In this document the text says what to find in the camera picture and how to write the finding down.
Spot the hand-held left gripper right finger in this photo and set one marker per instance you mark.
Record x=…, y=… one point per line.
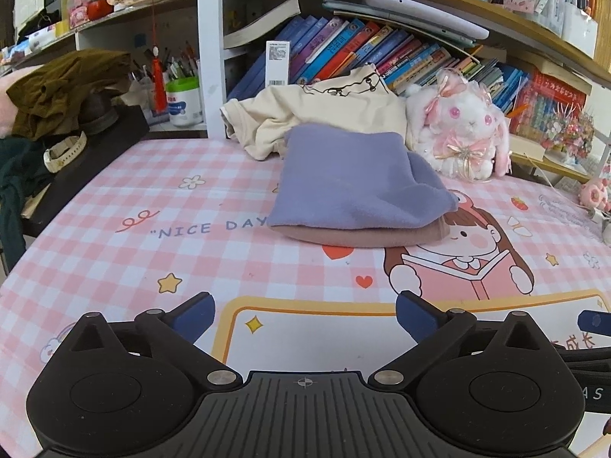
x=411, y=315

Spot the wooden bookshelf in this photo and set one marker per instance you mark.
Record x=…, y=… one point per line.
x=525, y=33

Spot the cream cloth garment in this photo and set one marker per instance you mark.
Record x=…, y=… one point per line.
x=286, y=109

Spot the pink pig toy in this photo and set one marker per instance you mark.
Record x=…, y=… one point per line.
x=594, y=195

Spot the row of colourful books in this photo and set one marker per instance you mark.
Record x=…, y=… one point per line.
x=363, y=52

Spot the white barcode box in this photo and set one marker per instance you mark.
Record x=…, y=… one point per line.
x=278, y=63

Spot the red tassel ornament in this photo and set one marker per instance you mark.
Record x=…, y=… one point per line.
x=158, y=71

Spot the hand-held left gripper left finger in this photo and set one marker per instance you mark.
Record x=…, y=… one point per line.
x=195, y=315

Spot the white wristwatch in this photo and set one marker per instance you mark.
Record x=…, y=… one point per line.
x=64, y=150

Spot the bunch of pens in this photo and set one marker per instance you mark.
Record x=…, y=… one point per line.
x=164, y=67

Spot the olive green cloth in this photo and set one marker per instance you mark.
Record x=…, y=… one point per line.
x=67, y=86

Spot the dark green cloth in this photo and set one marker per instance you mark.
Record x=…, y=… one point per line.
x=14, y=186

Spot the red boxed book set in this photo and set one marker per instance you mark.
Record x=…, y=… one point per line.
x=549, y=100

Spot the pink checked desk mat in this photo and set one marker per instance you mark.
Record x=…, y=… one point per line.
x=143, y=267

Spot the flat white box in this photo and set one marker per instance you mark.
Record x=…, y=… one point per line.
x=527, y=147

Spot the white storage box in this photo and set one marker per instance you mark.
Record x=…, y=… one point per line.
x=578, y=28

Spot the white and pink plush rabbit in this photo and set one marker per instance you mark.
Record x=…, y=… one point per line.
x=458, y=129

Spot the white tub with green lid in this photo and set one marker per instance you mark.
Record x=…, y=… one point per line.
x=184, y=102

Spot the red jar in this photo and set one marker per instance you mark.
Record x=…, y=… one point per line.
x=98, y=8

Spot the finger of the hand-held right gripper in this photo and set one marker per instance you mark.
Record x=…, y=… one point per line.
x=592, y=319

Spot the brown and purple sweater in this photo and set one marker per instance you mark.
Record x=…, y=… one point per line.
x=348, y=181

